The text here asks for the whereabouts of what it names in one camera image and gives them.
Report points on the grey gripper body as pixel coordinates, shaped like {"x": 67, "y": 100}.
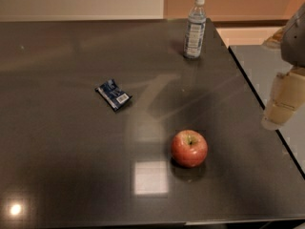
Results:
{"x": 295, "y": 43}

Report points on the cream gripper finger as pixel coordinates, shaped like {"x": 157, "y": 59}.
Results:
{"x": 286, "y": 96}

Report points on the clear blue-label plastic bottle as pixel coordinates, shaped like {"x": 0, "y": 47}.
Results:
{"x": 194, "y": 34}

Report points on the red apple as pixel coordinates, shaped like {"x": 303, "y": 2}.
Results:
{"x": 189, "y": 148}

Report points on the blue snack packet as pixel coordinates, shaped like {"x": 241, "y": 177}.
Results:
{"x": 113, "y": 95}

